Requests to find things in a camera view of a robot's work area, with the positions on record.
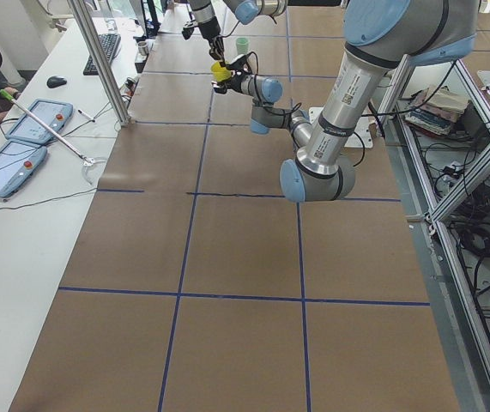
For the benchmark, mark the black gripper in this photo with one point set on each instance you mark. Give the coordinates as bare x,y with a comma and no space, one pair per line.
235,83
208,31

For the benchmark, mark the yellow plastic cup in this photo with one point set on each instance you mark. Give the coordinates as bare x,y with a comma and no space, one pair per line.
220,72

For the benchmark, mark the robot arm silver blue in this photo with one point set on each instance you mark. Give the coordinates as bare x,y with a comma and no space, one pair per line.
378,34
203,17

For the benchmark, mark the light green plastic cup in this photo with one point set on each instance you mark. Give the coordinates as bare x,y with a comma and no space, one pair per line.
242,45

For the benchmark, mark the small steel cup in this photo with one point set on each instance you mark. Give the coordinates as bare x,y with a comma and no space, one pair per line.
143,49

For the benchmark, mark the stack of books and cloths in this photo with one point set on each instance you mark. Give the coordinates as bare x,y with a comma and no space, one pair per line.
436,111

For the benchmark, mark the black computer keyboard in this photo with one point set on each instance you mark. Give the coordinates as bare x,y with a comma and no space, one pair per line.
109,43

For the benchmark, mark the black marker pen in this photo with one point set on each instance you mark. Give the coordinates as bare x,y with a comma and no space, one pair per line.
86,116

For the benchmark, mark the black computer mouse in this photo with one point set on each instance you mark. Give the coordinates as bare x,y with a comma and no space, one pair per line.
56,82

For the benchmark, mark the lower blue teach pendant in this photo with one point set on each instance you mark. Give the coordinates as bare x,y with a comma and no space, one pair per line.
18,161

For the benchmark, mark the aluminium frame post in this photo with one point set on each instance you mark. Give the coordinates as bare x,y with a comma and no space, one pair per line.
111,87

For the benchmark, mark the white pedestal column with base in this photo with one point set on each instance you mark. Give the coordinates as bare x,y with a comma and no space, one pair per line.
360,136

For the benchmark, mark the metal rod with green handle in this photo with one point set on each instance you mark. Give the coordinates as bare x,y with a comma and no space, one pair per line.
87,161

